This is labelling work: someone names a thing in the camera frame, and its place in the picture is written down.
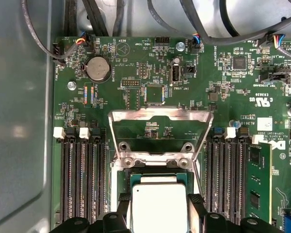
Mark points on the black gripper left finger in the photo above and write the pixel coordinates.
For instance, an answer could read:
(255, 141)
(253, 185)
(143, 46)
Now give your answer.
(115, 223)

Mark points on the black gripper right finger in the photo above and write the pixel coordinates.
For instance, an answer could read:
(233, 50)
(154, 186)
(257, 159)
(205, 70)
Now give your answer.
(215, 223)

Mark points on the silver CPU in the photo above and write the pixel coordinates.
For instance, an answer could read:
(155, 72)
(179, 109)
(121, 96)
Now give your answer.
(157, 208)

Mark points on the metal socket locking lever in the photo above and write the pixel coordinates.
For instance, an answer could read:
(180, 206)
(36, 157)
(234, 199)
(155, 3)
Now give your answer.
(198, 177)

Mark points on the metal socket cover frame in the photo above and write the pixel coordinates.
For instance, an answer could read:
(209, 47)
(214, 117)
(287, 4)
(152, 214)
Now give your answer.
(131, 114)

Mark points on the black RAM slot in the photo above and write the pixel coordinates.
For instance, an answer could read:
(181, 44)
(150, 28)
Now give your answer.
(90, 182)
(224, 182)
(78, 182)
(212, 182)
(101, 182)
(238, 182)
(67, 182)

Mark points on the green RAM stick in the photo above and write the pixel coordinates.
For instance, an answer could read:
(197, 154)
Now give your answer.
(258, 182)

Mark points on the green motherboard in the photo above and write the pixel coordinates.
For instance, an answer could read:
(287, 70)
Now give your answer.
(208, 72)

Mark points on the silver coin cell battery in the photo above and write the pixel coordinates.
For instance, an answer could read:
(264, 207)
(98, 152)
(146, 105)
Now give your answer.
(98, 70)

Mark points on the silver internal USB port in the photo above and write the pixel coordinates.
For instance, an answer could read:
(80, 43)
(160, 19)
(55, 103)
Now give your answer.
(176, 74)

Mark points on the black and grey PC case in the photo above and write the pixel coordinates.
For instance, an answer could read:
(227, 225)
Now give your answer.
(19, 97)

